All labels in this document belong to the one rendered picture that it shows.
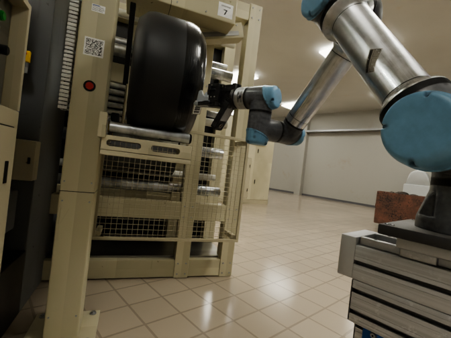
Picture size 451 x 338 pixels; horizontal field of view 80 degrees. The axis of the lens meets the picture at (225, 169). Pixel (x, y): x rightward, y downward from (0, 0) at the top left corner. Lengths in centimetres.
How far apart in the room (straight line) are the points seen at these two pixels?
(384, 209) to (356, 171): 605
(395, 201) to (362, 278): 496
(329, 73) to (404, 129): 42
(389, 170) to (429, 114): 1070
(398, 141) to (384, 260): 26
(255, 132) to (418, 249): 52
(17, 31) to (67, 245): 81
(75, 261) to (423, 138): 124
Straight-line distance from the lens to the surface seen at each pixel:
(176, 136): 119
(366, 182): 1139
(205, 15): 176
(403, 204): 561
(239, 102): 93
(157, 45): 114
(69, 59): 133
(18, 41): 123
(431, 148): 49
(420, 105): 50
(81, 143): 126
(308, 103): 90
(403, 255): 64
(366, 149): 1152
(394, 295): 66
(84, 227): 129
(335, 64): 87
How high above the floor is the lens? 79
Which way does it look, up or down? level
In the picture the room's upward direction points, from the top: 7 degrees clockwise
